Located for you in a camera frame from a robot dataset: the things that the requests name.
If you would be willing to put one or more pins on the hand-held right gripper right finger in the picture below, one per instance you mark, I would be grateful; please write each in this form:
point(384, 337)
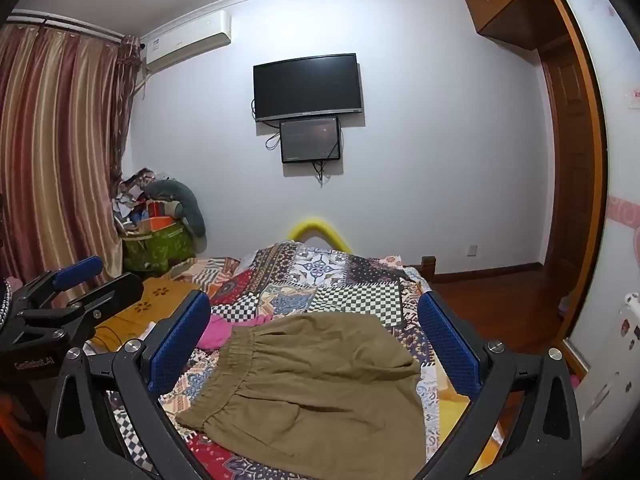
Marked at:
point(450, 347)

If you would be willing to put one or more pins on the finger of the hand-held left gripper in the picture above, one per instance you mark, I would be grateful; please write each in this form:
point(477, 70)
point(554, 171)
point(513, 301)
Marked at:
point(117, 292)
point(77, 269)

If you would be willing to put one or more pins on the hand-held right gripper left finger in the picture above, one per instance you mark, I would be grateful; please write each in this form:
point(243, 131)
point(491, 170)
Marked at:
point(181, 342)

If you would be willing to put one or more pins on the khaki pants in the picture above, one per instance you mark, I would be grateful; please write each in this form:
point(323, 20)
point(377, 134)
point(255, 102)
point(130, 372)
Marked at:
point(310, 400)

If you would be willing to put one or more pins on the wooden lap tray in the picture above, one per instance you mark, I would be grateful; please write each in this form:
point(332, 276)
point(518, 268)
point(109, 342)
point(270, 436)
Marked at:
point(152, 295)

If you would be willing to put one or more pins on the pink cloth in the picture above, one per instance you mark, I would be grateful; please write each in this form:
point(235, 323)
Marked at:
point(225, 332)

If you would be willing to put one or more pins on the green printed bag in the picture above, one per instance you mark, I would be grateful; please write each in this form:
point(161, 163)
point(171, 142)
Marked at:
point(160, 250)

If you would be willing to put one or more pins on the pile of clutter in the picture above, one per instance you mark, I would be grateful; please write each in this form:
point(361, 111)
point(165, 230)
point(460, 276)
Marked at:
point(132, 200)

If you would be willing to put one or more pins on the striped brown curtain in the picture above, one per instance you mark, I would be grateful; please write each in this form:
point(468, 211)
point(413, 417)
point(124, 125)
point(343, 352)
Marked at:
point(55, 150)

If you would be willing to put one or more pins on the patchwork printed blanket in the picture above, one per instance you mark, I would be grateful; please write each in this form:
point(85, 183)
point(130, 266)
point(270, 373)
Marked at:
point(320, 280)

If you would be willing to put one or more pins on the white appliance with stickers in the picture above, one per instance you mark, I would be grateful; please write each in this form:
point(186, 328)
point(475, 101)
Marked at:
point(615, 360)

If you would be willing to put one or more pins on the yellow foam tube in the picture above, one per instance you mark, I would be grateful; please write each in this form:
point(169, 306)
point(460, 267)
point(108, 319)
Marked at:
point(320, 227)

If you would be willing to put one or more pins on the brown wooden door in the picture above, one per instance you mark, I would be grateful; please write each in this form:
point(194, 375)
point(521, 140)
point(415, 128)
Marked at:
point(570, 170)

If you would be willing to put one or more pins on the curtain rod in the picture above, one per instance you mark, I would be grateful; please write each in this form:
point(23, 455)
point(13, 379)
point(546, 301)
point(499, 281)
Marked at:
point(65, 25)

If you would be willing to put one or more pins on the white air conditioner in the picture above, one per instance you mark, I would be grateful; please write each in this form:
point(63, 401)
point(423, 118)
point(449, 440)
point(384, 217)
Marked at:
point(187, 40)

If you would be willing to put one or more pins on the white wardrobe door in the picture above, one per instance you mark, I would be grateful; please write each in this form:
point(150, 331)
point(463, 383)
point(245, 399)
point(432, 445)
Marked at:
point(620, 135)

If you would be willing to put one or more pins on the wooden overhead cabinet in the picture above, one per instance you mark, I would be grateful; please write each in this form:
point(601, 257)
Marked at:
point(505, 0)

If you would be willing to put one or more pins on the wooden bed post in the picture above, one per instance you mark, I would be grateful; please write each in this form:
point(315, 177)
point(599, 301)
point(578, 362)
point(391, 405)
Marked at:
point(429, 270)

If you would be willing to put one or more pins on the white wall socket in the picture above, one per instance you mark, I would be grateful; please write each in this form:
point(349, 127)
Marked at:
point(471, 249)

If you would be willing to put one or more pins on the small black wall monitor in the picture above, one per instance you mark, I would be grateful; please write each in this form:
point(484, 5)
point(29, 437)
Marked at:
point(310, 139)

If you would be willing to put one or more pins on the black wall television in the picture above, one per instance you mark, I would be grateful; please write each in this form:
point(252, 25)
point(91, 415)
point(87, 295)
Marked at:
point(307, 87)

